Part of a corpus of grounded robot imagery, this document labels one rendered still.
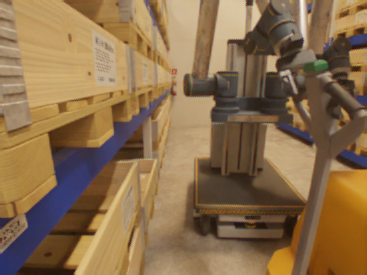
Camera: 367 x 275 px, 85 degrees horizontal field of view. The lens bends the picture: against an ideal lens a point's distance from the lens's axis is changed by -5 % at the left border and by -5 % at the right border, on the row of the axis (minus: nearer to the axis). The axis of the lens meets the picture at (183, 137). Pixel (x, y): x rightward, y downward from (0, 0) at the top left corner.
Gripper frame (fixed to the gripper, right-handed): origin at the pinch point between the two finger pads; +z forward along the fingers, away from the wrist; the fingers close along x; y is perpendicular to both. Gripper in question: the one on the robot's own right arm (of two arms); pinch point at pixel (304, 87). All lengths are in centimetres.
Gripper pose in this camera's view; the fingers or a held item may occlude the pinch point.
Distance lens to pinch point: 87.8
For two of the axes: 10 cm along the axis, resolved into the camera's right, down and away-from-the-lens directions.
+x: -9.5, 2.3, 1.9
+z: 1.7, 9.4, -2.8
